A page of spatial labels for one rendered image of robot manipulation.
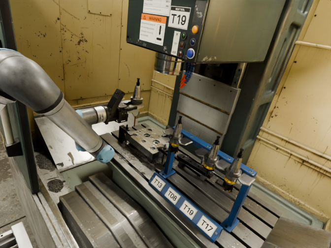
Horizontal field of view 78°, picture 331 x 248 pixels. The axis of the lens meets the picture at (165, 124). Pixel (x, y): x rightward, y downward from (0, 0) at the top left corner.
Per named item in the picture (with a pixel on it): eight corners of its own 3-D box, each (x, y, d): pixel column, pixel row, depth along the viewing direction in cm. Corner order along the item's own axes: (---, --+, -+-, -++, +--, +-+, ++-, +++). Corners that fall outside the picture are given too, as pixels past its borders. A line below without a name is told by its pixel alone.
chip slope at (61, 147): (68, 187, 140) (66, 156, 129) (37, 141, 180) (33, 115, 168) (161, 148, 200) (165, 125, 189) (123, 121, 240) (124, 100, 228)
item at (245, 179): (247, 188, 79) (248, 186, 78) (235, 180, 82) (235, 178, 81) (254, 180, 83) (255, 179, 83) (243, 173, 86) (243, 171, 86)
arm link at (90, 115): (66, 126, 89) (64, 108, 85) (90, 121, 96) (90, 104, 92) (74, 134, 84) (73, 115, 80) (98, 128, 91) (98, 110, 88)
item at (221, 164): (222, 172, 85) (223, 170, 85) (212, 165, 88) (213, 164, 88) (231, 166, 90) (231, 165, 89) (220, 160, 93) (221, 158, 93)
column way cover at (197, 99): (216, 155, 153) (238, 89, 130) (171, 128, 181) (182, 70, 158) (220, 153, 156) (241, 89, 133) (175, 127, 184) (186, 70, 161)
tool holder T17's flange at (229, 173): (242, 174, 87) (244, 170, 86) (236, 181, 82) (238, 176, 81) (228, 167, 90) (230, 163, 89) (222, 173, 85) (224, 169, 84)
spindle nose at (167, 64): (187, 75, 113) (192, 52, 107) (166, 76, 102) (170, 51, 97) (169, 67, 123) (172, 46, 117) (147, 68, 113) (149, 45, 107)
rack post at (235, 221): (229, 233, 95) (250, 185, 82) (219, 225, 98) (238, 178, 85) (239, 222, 101) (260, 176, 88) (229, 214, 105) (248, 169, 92)
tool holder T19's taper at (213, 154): (219, 157, 92) (223, 144, 89) (214, 160, 89) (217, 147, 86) (211, 152, 94) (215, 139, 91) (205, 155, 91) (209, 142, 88)
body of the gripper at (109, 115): (120, 115, 107) (99, 120, 99) (121, 100, 103) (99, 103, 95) (129, 121, 103) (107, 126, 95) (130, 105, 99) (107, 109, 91)
